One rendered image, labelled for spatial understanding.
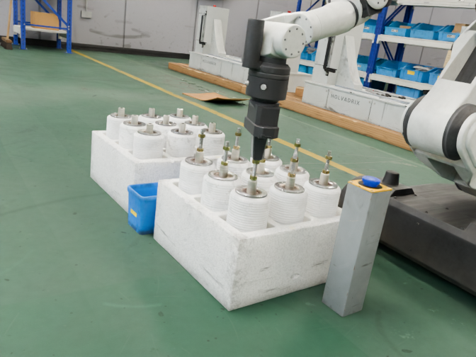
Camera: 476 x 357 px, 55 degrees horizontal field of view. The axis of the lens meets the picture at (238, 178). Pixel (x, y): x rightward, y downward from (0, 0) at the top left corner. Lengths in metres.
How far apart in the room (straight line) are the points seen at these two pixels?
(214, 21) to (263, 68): 4.72
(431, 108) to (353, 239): 0.40
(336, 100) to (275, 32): 2.81
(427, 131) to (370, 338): 0.52
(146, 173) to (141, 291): 0.46
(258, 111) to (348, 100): 2.72
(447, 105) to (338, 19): 0.36
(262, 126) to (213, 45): 4.69
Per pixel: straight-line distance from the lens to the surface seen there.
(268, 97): 0.97
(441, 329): 1.24
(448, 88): 1.29
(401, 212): 1.41
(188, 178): 1.21
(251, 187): 1.05
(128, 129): 1.57
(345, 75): 3.93
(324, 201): 1.19
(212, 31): 5.68
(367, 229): 1.06
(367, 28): 7.21
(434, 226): 1.35
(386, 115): 3.43
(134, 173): 1.44
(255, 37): 0.95
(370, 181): 1.04
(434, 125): 1.23
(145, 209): 1.34
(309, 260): 1.17
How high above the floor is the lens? 0.60
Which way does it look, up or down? 18 degrees down
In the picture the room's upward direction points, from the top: 8 degrees clockwise
